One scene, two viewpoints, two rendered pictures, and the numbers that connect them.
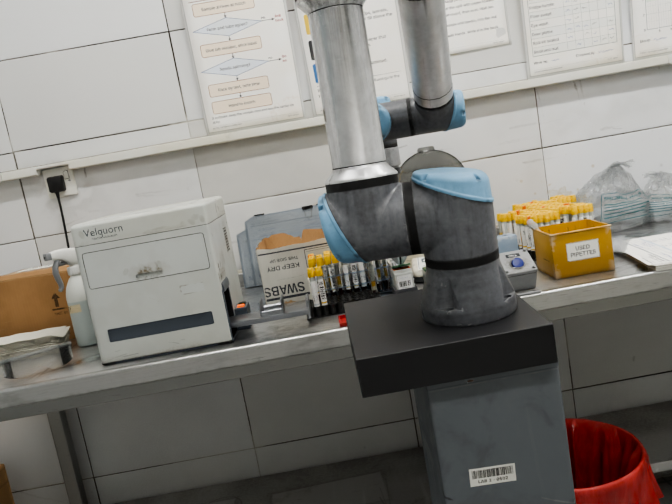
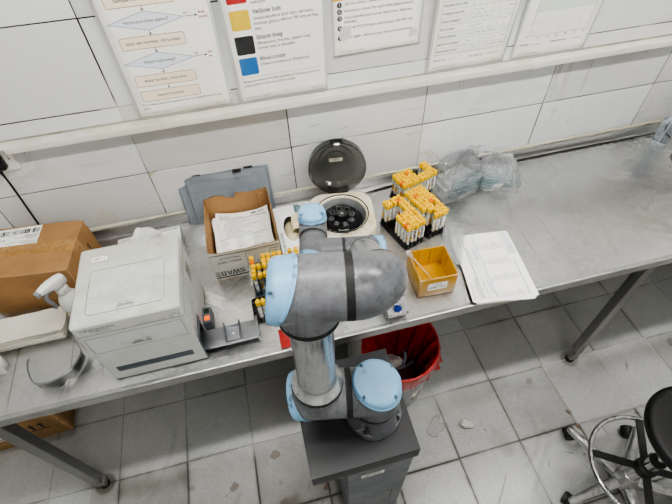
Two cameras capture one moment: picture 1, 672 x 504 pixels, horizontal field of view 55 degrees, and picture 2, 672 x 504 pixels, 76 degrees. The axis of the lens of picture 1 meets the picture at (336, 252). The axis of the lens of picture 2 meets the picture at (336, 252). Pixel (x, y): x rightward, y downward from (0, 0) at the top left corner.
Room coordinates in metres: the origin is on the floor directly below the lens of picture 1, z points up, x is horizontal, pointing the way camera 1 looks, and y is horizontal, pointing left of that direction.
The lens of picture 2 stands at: (0.60, -0.03, 2.11)
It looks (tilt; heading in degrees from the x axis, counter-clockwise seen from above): 50 degrees down; 349
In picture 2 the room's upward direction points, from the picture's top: 3 degrees counter-clockwise
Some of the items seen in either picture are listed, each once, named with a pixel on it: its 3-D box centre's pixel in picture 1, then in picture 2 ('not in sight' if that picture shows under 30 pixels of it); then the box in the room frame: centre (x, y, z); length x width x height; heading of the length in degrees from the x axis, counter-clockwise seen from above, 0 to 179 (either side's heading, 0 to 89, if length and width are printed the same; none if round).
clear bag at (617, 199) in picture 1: (606, 196); (457, 168); (1.86, -0.81, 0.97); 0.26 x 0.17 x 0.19; 107
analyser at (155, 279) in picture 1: (172, 272); (151, 305); (1.44, 0.37, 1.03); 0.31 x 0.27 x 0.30; 91
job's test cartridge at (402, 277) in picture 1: (403, 282); not in sight; (1.40, -0.14, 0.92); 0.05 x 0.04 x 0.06; 3
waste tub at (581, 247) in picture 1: (572, 248); (430, 271); (1.42, -0.53, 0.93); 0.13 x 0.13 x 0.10; 88
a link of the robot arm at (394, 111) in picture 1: (381, 122); (320, 253); (1.31, -0.13, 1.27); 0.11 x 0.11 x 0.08; 80
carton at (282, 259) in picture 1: (307, 261); (242, 232); (1.74, 0.08, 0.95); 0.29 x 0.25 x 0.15; 1
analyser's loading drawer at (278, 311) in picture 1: (262, 311); (226, 333); (1.35, 0.18, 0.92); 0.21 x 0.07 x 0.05; 91
